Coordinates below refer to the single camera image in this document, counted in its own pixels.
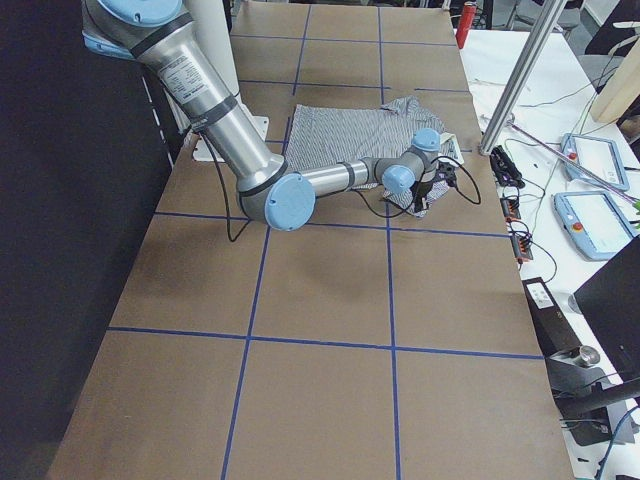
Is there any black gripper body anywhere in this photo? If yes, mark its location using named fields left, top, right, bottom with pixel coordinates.
left=412, top=164, right=457, bottom=201

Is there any navy white striped polo shirt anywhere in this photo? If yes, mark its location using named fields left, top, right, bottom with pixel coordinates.
left=285, top=96, right=464, bottom=218

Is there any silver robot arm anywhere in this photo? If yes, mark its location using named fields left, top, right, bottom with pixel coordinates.
left=81, top=1, right=456, bottom=231

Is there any black power strip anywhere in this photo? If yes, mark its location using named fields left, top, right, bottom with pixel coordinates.
left=490, top=145, right=525, bottom=188

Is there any orange black connector block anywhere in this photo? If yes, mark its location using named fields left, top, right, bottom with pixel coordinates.
left=500, top=197, right=533, bottom=265

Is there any upper blue teach pendant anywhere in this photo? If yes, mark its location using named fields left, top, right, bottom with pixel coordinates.
left=561, top=133, right=629, bottom=191

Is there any blue teach pendant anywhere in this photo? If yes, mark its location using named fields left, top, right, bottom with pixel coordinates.
left=553, top=190, right=637, bottom=261
left=561, top=133, right=629, bottom=191

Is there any brown paper table cover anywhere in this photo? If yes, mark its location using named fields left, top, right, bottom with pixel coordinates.
left=48, top=2, right=573, bottom=479

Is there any lower blue teach pendant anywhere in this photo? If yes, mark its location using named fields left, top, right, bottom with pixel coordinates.
left=553, top=190, right=637, bottom=261

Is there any red cylinder bottle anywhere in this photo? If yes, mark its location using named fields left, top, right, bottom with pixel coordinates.
left=455, top=1, right=477, bottom=50

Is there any black box with label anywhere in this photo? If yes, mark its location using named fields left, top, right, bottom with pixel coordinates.
left=522, top=277, right=582, bottom=357

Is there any wooden beam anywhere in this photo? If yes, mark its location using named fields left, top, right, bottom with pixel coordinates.
left=591, top=1, right=639, bottom=123

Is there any black monitor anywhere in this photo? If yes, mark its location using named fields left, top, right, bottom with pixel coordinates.
left=573, top=238, right=640, bottom=380

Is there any black monitor stand clamp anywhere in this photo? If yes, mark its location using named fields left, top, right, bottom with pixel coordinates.
left=545, top=345, right=639, bottom=446

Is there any aluminium frame post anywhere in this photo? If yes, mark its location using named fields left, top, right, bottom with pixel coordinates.
left=479, top=0, right=566, bottom=156

